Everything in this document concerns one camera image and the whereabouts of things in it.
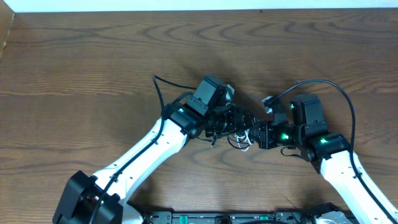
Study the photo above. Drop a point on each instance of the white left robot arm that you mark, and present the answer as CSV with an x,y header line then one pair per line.
x,y
103,197

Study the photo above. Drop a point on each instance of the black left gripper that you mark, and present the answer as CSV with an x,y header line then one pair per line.
x,y
237,119

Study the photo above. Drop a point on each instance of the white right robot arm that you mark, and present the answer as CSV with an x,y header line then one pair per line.
x,y
329,153

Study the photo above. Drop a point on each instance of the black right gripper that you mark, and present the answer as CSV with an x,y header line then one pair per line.
x,y
265,137

